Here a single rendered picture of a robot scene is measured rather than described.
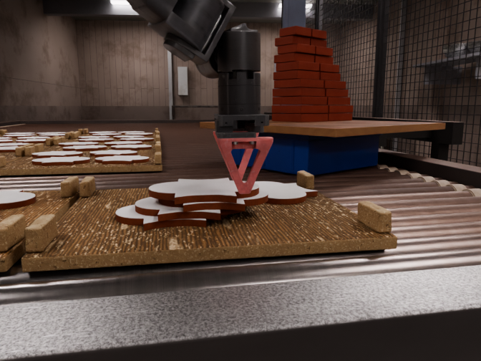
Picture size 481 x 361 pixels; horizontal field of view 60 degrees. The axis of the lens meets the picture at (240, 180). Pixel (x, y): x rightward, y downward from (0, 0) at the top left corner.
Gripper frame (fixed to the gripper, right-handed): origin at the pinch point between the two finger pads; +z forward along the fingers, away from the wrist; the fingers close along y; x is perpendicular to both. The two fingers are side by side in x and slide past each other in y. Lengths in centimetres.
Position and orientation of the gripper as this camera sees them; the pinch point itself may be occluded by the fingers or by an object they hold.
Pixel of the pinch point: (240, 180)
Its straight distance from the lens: 57.8
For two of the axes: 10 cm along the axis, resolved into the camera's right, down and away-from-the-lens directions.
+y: 1.1, 1.8, -9.8
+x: 9.9, -0.3, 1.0
